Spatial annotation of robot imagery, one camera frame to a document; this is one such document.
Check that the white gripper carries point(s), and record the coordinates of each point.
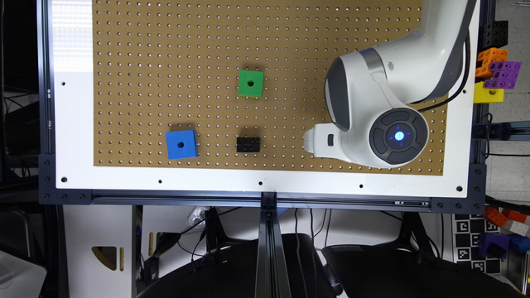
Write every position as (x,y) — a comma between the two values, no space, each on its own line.
(328,141)

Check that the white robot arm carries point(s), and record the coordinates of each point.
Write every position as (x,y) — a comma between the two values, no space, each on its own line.
(370,94)

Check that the green cube block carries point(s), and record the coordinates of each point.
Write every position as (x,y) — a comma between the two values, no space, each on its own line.
(250,83)

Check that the blue cube block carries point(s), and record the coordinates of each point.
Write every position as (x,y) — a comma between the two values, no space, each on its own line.
(181,144)

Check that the yellow block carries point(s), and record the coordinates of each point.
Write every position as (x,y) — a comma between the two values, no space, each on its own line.
(483,95)

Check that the red orange block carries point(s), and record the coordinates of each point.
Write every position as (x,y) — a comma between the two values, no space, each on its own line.
(494,216)

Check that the dark purple block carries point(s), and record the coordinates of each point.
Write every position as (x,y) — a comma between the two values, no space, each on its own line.
(493,245)

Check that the black office chair right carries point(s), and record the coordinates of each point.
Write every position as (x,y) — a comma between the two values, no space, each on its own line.
(407,267)

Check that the black office chair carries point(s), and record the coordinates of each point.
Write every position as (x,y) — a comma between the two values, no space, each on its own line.
(407,267)
(230,271)

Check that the brown pegboard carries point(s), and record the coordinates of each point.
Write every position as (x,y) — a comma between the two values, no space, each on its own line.
(166,66)

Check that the black office chair left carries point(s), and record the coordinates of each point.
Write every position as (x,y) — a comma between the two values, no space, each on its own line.
(230,271)

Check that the fiducial marker board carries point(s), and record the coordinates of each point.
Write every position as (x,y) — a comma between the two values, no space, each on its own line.
(466,231)

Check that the aluminium frame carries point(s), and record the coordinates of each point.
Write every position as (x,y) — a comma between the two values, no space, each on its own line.
(98,203)

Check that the black block on frame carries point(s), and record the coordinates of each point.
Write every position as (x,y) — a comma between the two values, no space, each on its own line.
(493,34)

